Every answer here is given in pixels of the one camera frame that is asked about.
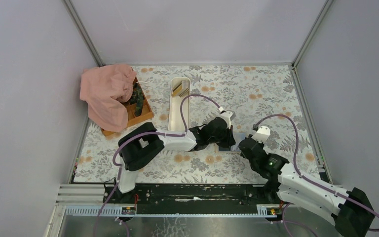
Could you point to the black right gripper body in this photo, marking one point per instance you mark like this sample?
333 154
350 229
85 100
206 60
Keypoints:
253 166

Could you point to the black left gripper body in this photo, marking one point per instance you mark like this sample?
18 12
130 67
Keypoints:
221 139

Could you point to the silver VIP card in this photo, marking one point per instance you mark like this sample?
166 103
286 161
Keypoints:
238 138

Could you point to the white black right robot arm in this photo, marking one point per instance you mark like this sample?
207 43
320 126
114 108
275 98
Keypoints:
348 211

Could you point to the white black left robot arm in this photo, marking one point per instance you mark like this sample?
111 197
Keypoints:
141 146

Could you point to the floral patterned table mat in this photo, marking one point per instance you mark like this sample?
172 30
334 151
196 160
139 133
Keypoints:
264 94

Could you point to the long white plastic tray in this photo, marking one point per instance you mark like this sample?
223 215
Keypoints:
179 109

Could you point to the orange wooden organizer tray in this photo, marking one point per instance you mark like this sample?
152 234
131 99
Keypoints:
147 112

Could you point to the dark green items in organizer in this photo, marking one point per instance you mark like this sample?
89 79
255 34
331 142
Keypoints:
137 99

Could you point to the pink crumpled cloth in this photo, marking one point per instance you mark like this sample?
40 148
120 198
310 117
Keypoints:
105 89

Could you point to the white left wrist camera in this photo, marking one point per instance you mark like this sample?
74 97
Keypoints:
227 116

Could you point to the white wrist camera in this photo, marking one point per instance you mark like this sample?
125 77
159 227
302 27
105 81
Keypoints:
262 134
227 116

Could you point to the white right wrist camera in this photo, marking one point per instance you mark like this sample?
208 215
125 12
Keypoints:
262 134

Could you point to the slotted aluminium cable duct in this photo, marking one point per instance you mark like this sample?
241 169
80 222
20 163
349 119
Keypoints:
174 211

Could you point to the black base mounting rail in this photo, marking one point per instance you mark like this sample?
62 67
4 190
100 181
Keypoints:
193 195

